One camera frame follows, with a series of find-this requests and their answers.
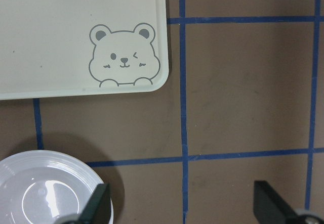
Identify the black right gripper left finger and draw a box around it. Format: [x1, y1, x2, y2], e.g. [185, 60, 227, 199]
[78, 184, 110, 224]

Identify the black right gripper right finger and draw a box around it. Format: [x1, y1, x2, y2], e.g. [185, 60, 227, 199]
[253, 181, 298, 224]

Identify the cream bear tray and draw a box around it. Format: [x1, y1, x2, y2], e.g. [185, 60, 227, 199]
[1, 0, 169, 100]

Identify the white round plate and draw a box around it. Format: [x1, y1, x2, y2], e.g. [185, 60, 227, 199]
[1, 150, 103, 223]

